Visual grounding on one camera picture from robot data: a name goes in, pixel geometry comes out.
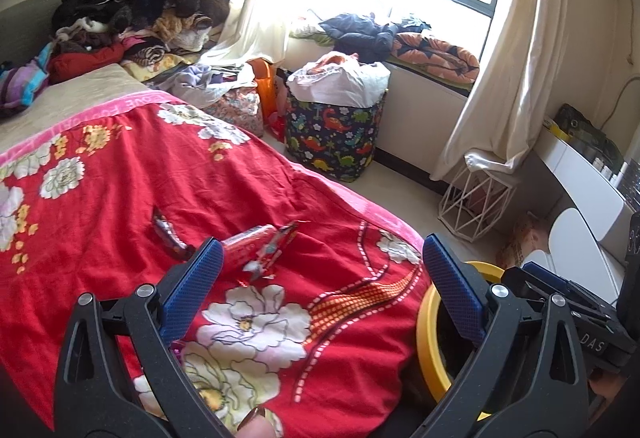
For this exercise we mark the white vanity desk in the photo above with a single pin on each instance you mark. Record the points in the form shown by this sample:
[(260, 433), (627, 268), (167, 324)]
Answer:
[(603, 208)]

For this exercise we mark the striped purple blue pillow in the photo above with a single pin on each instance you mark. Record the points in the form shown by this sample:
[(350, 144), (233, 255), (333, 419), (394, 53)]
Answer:
[(21, 85)]

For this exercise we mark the camouflage pouch on desk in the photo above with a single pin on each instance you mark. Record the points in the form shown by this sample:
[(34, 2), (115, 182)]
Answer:
[(588, 140)]

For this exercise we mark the small dark candy wrapper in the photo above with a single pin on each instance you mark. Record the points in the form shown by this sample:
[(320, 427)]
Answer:
[(167, 233)]

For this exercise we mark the dark blue jacket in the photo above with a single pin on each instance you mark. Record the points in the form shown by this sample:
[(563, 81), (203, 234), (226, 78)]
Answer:
[(364, 36)]

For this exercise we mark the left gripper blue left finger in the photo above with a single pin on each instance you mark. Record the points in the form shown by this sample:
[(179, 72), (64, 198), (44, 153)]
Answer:
[(185, 287)]

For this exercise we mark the yellow rimmed black trash bin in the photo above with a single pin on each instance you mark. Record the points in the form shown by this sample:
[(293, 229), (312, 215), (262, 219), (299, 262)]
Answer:
[(442, 352)]

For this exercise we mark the beige bed sheet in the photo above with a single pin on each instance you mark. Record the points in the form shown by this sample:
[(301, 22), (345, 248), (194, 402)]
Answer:
[(60, 101)]

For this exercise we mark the white wire side table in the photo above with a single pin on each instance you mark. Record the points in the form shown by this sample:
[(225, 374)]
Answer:
[(475, 201)]

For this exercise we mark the dinosaur print laundry basket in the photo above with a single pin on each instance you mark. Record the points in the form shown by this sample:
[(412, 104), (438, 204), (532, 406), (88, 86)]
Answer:
[(337, 141)]

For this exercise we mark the red floral blanket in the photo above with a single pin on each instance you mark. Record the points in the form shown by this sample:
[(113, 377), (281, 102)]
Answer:
[(319, 342)]

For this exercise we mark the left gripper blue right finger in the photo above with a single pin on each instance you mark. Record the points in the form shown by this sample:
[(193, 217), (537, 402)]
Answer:
[(460, 286)]

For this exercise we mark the dark clothes pile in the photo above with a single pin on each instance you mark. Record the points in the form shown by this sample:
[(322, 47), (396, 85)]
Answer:
[(143, 31)]

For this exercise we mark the left hand painted nails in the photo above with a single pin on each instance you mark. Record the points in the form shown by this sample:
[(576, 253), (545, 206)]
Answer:
[(256, 425)]

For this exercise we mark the red snack wrapper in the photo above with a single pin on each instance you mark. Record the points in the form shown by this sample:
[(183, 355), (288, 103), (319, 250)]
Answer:
[(253, 253)]

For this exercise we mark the right cream curtain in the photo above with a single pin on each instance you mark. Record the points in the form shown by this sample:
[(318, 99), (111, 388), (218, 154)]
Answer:
[(505, 111)]

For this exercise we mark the floral pink fabric bag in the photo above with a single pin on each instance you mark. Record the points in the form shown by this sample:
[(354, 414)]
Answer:
[(241, 107)]

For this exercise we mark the grey headboard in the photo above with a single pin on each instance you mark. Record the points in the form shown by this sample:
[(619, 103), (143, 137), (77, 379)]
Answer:
[(25, 28)]

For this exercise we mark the right hand painted nails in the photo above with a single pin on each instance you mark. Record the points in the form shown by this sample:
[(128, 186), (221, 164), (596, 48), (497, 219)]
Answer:
[(605, 385)]

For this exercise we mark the lavender white clothes heap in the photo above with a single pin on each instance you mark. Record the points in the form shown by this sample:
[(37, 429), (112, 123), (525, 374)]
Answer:
[(202, 85)]

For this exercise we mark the orange bag beside bed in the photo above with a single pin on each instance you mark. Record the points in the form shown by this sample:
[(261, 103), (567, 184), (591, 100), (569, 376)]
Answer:
[(266, 89)]

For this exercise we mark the white bag in basket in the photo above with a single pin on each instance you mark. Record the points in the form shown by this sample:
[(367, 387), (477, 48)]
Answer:
[(338, 79)]

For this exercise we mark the orange patterned folded blanket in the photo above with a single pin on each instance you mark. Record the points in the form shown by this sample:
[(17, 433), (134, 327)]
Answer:
[(436, 58)]

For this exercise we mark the white round back chair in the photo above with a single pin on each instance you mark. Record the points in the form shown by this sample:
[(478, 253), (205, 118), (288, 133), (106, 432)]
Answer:
[(575, 255)]

